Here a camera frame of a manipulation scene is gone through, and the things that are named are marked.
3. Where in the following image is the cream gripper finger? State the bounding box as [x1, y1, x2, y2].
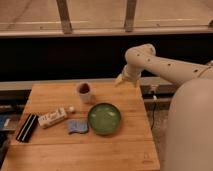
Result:
[115, 74, 123, 86]
[134, 80, 140, 87]

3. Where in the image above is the green ceramic bowl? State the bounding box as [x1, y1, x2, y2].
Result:
[88, 103, 121, 135]

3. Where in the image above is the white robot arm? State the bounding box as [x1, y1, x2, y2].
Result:
[115, 44, 213, 171]

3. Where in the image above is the blue sponge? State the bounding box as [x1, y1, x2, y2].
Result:
[67, 120, 89, 134]

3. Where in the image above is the white rectangular box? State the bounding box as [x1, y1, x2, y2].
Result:
[38, 108, 67, 128]

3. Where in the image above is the black striped case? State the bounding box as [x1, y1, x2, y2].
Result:
[16, 114, 38, 143]

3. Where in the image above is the white wall plug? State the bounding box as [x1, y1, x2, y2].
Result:
[150, 85, 158, 101]

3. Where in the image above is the black cable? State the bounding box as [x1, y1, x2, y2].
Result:
[150, 97, 158, 131]

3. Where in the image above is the right metal window post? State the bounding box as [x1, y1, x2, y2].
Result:
[124, 0, 137, 32]

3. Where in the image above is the metal window post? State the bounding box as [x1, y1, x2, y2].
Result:
[56, 0, 72, 34]
[124, 0, 137, 32]

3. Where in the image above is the left metal window post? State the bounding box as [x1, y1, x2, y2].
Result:
[56, 0, 72, 34]

